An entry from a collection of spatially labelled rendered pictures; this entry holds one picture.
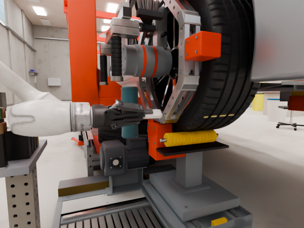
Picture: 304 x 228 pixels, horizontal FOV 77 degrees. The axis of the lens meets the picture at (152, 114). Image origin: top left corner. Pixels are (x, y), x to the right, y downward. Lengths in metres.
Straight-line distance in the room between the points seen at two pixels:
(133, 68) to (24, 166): 0.55
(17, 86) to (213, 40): 0.63
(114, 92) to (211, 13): 0.80
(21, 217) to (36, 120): 0.64
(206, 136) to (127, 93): 0.42
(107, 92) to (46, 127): 0.76
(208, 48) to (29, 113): 0.52
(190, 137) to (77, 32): 0.91
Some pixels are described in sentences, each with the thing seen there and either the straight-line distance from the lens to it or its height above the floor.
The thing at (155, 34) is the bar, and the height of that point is 0.97.
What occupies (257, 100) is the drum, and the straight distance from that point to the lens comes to 8.71.
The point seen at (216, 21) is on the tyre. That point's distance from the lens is 0.70.
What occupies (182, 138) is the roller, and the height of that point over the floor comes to 0.52.
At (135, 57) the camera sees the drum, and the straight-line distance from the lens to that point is 0.81.
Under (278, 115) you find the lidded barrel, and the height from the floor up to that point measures 0.16.
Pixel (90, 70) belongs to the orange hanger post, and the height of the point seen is 0.85.
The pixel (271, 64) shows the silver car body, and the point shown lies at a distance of 0.61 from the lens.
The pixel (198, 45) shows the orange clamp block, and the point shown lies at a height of 0.84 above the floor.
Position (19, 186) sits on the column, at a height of 0.30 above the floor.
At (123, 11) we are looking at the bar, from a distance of 0.68.
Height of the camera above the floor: 0.71
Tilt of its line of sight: 6 degrees down
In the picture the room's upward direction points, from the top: straight up
